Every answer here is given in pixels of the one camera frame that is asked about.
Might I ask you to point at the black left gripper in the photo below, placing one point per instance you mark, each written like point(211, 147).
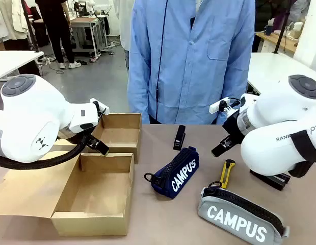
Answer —
point(74, 136)

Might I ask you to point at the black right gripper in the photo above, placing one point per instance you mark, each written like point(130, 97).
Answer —
point(235, 126)

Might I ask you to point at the yellow black utility knife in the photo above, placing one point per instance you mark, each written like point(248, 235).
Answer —
point(228, 173)

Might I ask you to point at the black stapler with white print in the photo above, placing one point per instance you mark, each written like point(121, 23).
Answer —
point(179, 137)

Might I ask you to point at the navy Campus pencil case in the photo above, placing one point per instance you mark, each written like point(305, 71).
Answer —
point(178, 173)

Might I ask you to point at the plain black stapler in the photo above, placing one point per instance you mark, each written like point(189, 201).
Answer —
point(272, 181)

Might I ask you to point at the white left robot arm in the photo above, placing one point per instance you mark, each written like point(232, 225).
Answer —
point(25, 114)

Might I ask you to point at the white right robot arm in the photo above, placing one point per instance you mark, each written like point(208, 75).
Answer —
point(275, 114)

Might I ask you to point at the small open cardboard box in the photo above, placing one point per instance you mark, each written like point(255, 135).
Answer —
point(119, 135)

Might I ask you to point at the large open cardboard box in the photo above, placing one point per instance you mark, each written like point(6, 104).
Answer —
point(96, 191)

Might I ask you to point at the grey Campus pencil case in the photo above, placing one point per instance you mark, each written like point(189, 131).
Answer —
point(237, 222)

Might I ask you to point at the person in blue shirt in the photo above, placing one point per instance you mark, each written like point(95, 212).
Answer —
point(188, 63)

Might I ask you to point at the white angular table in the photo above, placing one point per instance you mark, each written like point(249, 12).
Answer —
point(270, 69)

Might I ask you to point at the grey metal workbench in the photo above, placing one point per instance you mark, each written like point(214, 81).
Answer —
point(88, 30)

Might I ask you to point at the white side table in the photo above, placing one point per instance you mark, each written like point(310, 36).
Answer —
point(12, 62)

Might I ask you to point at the wooden background table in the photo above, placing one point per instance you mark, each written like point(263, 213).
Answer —
point(280, 42)

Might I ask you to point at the person in black clothes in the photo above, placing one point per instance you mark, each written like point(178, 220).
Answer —
point(57, 28)

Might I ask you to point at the navy mug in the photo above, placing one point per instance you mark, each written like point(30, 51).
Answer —
point(268, 30)

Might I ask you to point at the black lamp pole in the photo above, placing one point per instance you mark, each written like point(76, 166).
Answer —
point(283, 28)

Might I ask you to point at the black tripod pole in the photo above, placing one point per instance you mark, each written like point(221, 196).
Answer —
point(30, 30)

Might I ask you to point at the white cylinder container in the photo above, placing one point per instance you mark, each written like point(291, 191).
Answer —
point(298, 29)

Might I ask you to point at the person in dark jacket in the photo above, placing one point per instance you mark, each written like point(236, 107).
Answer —
point(267, 12)

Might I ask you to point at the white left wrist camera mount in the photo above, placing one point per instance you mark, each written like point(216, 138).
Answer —
point(84, 114)

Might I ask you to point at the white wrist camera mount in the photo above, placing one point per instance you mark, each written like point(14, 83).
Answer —
point(84, 114)
point(216, 106)

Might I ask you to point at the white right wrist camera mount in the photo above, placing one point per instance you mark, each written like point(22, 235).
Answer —
point(216, 106)

